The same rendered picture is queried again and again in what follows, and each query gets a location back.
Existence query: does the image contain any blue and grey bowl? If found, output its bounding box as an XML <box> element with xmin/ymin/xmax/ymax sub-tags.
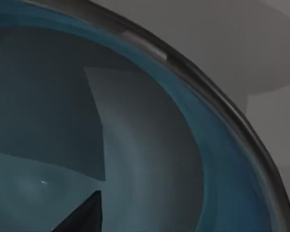
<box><xmin>0</xmin><ymin>0</ymin><xmax>290</xmax><ymax>232</ymax></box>

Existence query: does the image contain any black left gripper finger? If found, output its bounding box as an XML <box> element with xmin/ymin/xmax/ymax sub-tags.
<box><xmin>51</xmin><ymin>190</ymin><xmax>103</xmax><ymax>232</ymax></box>

